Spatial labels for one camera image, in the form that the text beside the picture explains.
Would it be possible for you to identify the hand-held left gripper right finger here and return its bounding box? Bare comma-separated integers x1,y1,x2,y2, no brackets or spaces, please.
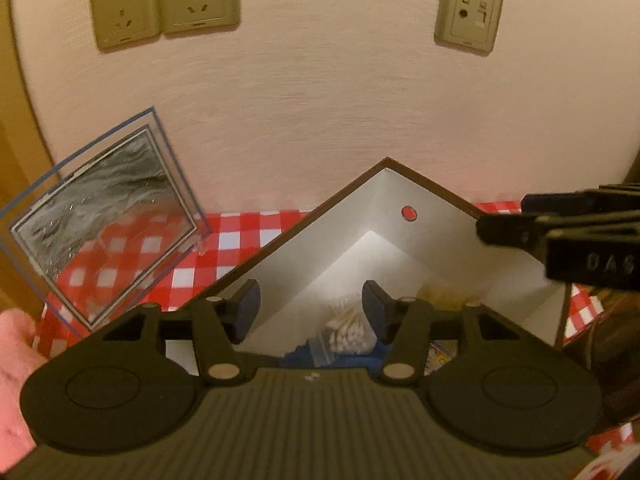
361,280,546,385

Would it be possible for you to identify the red white printed fabric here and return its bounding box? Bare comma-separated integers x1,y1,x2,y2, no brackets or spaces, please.
575,449,640,480

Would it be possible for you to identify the clear bag of cotton swabs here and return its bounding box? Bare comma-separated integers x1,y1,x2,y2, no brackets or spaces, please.
307,297,379,369

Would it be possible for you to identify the clear acrylic picture frame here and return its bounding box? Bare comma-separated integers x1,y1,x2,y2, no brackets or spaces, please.
0,106,213,333

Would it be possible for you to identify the khaki cloth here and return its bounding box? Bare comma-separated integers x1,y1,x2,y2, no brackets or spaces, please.
420,284,482,310

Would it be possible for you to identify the red white checked tablecloth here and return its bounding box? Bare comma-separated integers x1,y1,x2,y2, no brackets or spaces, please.
30,200,640,480

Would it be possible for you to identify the brown cardboard box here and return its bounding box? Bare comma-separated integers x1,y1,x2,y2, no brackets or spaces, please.
165,157,573,378

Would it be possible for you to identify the small colourful printed packet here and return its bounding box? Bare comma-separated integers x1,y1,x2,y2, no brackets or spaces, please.
425,340,454,376

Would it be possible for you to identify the pink starfish plush toy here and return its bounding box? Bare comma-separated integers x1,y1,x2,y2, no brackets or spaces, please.
0,307,52,467

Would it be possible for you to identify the beige wall data outlet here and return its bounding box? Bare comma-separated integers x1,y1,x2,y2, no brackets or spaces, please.
434,0,504,54

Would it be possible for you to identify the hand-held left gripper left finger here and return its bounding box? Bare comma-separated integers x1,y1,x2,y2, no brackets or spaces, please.
82,280,262,387

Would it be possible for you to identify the blue cloth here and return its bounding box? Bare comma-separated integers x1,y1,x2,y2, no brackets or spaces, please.
279,340,397,369

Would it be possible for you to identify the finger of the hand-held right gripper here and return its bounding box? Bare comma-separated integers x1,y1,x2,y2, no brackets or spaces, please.
475,210,640,261
521,182,640,215

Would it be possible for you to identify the wooden door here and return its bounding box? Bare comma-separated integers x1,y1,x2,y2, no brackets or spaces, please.
0,0,53,311

